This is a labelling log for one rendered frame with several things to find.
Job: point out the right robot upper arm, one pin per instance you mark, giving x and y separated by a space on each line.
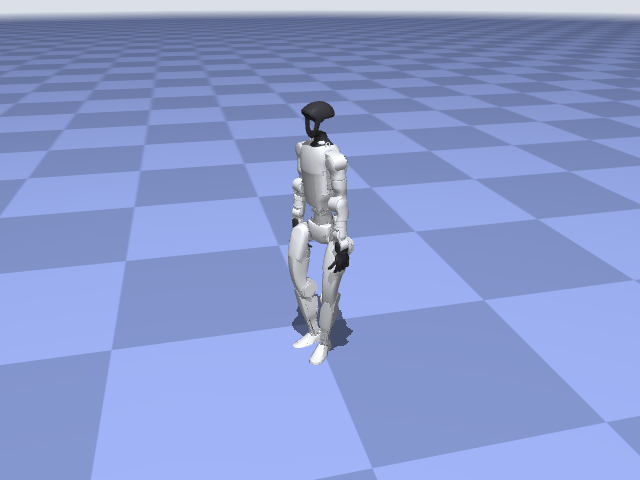
298 182

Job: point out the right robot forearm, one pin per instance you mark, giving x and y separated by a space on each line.
298 206

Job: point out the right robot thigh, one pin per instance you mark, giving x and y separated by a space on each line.
298 260

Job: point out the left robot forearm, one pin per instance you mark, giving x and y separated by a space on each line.
340 224

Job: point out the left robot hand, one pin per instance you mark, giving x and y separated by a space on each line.
341 259

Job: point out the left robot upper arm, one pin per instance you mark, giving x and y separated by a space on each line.
336 164

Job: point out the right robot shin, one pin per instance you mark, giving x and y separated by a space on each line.
309 310

